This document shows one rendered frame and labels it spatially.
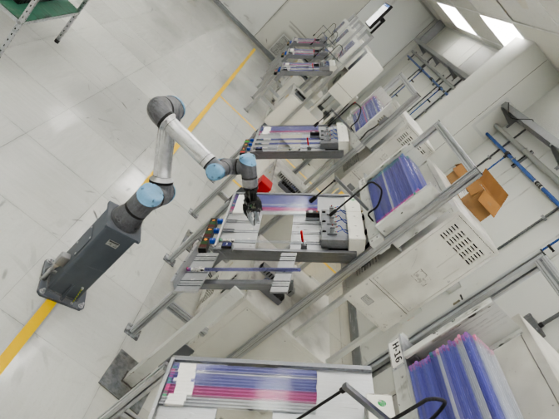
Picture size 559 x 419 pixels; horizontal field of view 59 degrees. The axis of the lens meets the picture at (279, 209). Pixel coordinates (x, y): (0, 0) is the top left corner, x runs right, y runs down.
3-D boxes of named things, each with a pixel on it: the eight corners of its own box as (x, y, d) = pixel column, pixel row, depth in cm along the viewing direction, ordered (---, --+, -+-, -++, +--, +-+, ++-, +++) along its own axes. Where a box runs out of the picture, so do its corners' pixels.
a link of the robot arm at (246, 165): (240, 152, 228) (258, 152, 226) (243, 174, 233) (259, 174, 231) (234, 157, 221) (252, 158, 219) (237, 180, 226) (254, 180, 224)
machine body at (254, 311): (172, 357, 279) (245, 298, 256) (199, 287, 341) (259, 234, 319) (254, 419, 296) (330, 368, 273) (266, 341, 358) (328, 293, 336)
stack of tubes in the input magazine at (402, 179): (376, 223, 235) (421, 188, 226) (367, 181, 281) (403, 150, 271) (393, 239, 239) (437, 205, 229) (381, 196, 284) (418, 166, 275)
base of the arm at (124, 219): (109, 224, 226) (122, 211, 222) (112, 204, 237) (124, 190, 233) (137, 239, 234) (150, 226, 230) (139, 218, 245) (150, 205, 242)
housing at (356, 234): (347, 263, 245) (348, 238, 238) (343, 218, 288) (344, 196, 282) (363, 263, 244) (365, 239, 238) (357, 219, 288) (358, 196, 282)
